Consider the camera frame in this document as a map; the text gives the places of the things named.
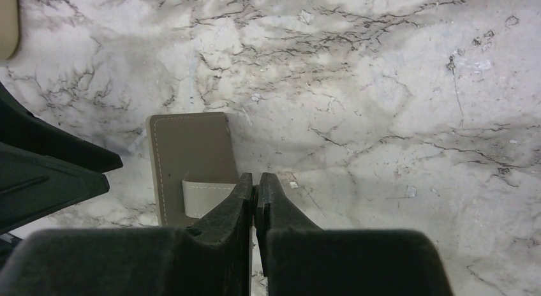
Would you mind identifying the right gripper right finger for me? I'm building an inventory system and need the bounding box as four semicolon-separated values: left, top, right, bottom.
255;173;452;295

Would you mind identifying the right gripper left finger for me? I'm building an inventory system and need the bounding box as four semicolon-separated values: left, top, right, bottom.
1;173;253;295

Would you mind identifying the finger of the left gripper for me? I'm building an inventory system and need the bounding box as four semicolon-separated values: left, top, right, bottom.
1;85;123;173
1;143;110;234

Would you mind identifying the taupe leather card holder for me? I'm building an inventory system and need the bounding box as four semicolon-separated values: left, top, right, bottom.
146;112;240;227

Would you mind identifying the beige card tray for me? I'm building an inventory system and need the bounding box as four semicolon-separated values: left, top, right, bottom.
1;0;20;61

